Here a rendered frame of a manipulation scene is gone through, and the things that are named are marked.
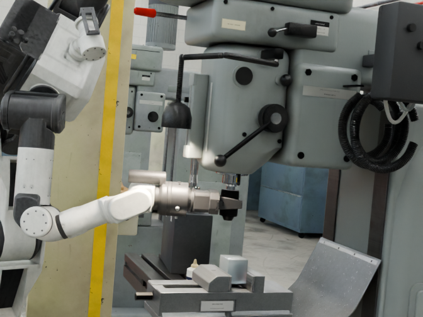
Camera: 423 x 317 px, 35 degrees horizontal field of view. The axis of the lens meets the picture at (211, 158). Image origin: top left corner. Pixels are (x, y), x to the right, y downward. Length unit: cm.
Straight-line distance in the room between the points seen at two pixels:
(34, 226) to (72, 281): 177
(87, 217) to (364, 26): 85
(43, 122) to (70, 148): 162
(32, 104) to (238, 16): 56
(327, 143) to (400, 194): 23
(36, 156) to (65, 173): 163
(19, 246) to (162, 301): 71
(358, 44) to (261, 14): 28
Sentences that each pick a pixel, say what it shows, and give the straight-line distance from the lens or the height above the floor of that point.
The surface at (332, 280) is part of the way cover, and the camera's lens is 191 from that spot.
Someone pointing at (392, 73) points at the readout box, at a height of 157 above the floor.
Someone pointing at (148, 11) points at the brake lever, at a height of 170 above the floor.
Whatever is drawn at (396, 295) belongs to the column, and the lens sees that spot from 180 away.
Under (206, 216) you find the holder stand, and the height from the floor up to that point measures 114.
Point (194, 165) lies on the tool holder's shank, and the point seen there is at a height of 129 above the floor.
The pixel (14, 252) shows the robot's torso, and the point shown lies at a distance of 219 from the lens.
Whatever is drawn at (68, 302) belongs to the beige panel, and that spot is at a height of 48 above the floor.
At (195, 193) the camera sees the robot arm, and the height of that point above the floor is 125.
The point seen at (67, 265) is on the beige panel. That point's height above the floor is 67.
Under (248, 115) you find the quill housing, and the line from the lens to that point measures 164.
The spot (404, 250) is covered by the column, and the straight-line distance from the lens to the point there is 179.
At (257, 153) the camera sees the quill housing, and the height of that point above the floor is 137.
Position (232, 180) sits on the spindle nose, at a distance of 171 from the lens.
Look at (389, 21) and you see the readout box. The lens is 154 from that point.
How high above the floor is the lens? 143
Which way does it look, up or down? 3 degrees down
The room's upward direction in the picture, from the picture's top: 5 degrees clockwise
